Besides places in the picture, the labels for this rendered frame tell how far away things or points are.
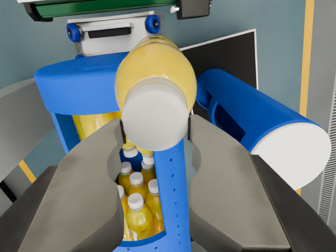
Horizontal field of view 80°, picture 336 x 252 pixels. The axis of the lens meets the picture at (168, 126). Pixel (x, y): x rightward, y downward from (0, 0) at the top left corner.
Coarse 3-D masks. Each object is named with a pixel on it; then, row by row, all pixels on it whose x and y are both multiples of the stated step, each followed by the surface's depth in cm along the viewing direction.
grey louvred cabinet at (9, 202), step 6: (0, 186) 179; (6, 186) 185; (0, 192) 173; (6, 192) 183; (12, 192) 189; (0, 198) 172; (6, 198) 177; (12, 198) 188; (0, 204) 170; (6, 204) 176; (0, 210) 169
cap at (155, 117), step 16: (144, 96) 11; (160, 96) 11; (176, 96) 11; (128, 112) 11; (144, 112) 11; (160, 112) 11; (176, 112) 11; (128, 128) 11; (144, 128) 12; (160, 128) 12; (176, 128) 12; (144, 144) 12; (160, 144) 12
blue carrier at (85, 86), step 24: (48, 72) 34; (72, 72) 31; (96, 72) 30; (48, 96) 34; (72, 96) 31; (96, 96) 31; (72, 120) 51; (72, 144) 51; (168, 168) 43; (168, 192) 45; (168, 216) 48; (144, 240) 49; (168, 240) 51
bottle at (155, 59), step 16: (144, 48) 15; (160, 48) 15; (176, 48) 18; (128, 64) 14; (144, 64) 14; (160, 64) 14; (176, 64) 14; (128, 80) 14; (144, 80) 12; (160, 80) 12; (176, 80) 14; (192, 80) 15; (128, 96) 13; (192, 96) 15
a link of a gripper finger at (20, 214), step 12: (48, 168) 8; (36, 180) 8; (48, 180) 8; (24, 192) 7; (36, 192) 7; (12, 204) 7; (24, 204) 7; (36, 204) 7; (0, 216) 6; (12, 216) 6; (24, 216) 6; (0, 228) 6; (12, 228) 6; (24, 228) 6; (0, 240) 6; (12, 240) 6
